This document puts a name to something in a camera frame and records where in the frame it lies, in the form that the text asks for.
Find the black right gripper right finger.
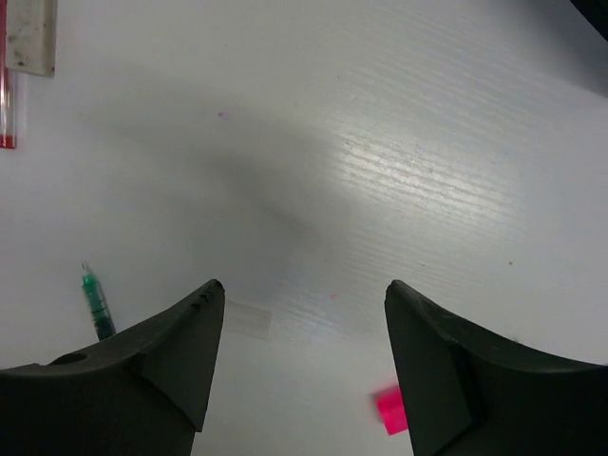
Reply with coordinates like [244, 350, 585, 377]
[385, 280, 607, 455]

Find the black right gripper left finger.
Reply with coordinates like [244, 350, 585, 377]
[1, 279, 224, 455]

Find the red gel pen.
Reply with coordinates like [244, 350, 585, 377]
[0, 37, 25, 150]

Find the pink and black highlighter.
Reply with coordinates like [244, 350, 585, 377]
[371, 385, 409, 436]

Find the green gel pen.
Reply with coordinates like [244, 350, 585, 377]
[82, 262, 116, 341]

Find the white dirty eraser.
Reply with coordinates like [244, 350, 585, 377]
[5, 0, 57, 78]

